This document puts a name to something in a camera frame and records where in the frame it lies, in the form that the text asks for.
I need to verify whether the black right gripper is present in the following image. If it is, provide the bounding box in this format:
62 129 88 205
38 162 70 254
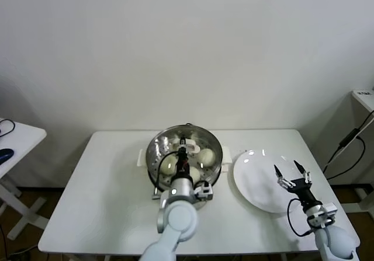
273 159 321 208

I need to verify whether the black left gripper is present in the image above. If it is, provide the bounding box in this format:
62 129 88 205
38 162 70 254
174 137 191 180

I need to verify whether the white steamed baozi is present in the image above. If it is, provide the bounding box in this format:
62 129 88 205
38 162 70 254
159 155 178 176
188 166 202 183
197 148 216 168

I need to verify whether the stainless steel steamer basket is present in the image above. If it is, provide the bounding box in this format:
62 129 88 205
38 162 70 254
136 124 233 189

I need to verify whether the white round plate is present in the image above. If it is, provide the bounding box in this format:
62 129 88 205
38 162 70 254
233 149 307 214

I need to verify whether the white desk with label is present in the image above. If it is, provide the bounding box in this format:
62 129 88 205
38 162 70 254
341 89 374 215

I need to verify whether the white side table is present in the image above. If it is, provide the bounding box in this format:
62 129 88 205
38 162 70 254
0 116 47 240

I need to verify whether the blue computer mouse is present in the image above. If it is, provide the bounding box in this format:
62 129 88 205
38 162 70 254
0 148 15 165

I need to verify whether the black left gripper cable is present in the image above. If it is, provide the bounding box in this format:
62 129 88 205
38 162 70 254
151 152 179 200

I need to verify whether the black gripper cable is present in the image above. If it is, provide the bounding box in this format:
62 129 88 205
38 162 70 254
286 198 315 238
151 152 179 200

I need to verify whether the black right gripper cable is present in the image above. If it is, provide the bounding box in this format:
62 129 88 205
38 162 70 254
286 198 315 238

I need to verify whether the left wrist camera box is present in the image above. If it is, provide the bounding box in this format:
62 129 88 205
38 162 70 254
193 180 214 202

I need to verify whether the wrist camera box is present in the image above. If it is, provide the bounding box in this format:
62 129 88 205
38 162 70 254
321 201 338 217
193 180 214 202

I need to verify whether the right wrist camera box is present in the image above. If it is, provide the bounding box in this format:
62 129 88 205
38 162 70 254
321 201 338 217

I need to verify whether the black power adapter cable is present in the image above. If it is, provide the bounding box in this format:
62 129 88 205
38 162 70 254
323 109 368 182

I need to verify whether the thin black looped cable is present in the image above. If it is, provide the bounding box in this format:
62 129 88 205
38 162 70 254
0 118 16 139

